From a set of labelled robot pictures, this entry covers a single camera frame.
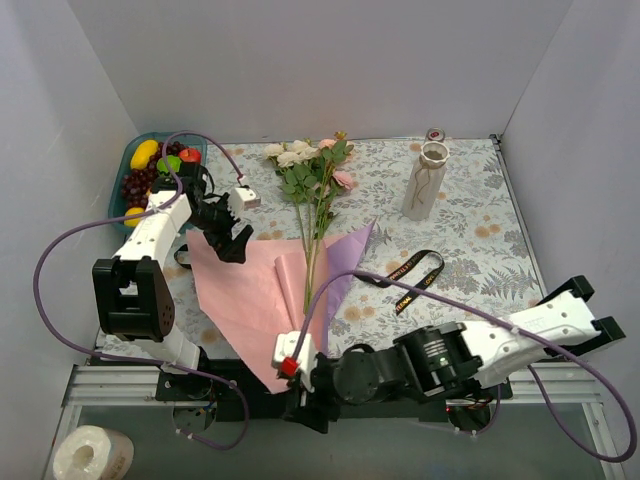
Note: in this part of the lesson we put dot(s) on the white tissue roll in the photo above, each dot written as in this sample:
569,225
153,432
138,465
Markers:
92,452

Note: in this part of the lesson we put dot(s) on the yellow mango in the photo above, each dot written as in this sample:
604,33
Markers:
143,153

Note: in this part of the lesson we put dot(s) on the dark red grapes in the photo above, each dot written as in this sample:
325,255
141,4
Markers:
136,185

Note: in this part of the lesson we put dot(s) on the white ceramic vase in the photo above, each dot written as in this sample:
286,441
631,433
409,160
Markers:
425,180

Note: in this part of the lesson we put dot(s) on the teal plastic fruit tray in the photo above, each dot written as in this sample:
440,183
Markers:
116,206

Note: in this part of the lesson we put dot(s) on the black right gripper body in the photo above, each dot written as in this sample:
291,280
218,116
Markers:
307,400

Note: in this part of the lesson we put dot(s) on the yellow lemon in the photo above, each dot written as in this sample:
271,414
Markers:
133,217

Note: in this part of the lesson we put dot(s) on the purple pink wrapping paper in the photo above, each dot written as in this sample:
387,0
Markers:
252,303

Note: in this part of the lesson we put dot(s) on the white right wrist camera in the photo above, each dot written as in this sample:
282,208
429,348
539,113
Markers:
293,355

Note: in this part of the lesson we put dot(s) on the green apple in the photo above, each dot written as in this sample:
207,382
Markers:
170,163

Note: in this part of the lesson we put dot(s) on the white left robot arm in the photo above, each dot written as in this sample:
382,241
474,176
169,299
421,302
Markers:
133,299

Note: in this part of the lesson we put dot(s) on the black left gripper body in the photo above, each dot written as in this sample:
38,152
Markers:
223,236

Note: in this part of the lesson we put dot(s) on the floral table mat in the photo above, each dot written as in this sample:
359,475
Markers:
473,225

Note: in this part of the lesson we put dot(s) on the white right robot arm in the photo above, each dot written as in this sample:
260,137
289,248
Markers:
437,363

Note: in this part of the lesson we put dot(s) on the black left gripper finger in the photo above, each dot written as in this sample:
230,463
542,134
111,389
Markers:
222,244
237,249

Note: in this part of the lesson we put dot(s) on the red apple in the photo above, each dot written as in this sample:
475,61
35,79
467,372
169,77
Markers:
190,155

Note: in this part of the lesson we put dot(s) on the artificial flower bouquet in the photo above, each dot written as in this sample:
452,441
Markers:
312,177

